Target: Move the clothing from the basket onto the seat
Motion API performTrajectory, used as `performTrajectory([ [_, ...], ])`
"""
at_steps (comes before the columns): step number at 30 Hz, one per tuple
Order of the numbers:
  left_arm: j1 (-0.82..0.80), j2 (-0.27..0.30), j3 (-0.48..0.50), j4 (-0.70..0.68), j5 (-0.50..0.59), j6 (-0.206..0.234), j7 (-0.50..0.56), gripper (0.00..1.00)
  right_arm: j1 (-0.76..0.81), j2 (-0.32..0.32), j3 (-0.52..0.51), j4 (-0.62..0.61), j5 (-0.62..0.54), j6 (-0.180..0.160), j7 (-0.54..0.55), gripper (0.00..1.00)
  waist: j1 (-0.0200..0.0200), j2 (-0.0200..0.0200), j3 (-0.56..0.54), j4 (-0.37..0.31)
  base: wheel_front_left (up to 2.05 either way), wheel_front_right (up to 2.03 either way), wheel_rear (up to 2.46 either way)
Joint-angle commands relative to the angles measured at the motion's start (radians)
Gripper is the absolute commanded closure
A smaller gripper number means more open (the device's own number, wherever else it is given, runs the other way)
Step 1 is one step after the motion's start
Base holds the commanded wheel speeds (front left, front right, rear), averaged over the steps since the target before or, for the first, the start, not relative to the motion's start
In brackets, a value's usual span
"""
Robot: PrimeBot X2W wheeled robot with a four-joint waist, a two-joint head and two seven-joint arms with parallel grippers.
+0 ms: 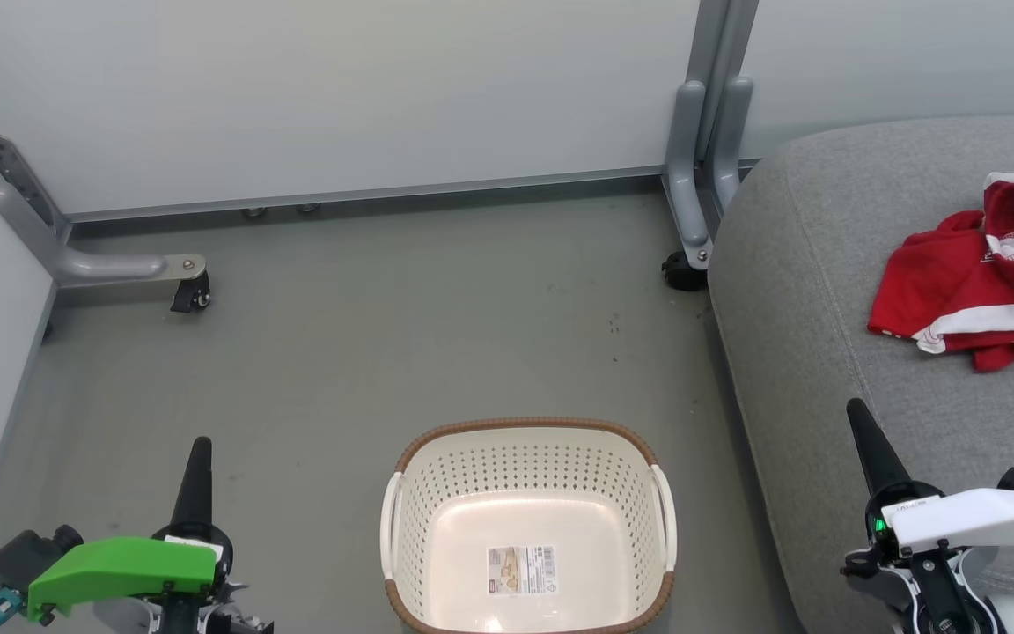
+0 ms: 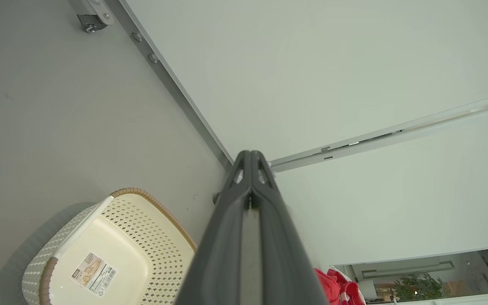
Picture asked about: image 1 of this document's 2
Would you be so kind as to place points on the grey metal partition foot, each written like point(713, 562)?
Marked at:
point(731, 141)
point(687, 176)
point(102, 264)

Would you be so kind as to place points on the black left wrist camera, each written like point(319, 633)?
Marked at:
point(23, 559)

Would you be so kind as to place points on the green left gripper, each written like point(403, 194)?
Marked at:
point(120, 568)

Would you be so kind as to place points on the grey fabric sofa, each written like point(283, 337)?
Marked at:
point(824, 308)

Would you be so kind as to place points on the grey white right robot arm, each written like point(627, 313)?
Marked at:
point(938, 599)

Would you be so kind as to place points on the black caster wheel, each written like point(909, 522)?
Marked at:
point(190, 295)
point(683, 273)

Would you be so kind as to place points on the paper label sticker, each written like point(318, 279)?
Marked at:
point(522, 571)

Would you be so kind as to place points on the red white basketball jersey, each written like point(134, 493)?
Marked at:
point(938, 282)

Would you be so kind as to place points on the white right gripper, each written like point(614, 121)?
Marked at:
point(973, 519)

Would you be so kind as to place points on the cream perforated laundry basket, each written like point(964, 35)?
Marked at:
point(472, 493)

